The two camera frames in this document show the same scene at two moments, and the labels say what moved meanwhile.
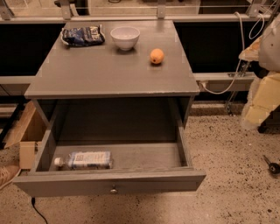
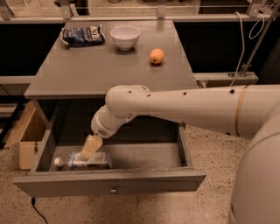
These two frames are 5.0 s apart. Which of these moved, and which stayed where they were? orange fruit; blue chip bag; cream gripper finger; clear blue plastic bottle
Moved: cream gripper finger
Stayed: blue chip bag; orange fruit; clear blue plastic bottle
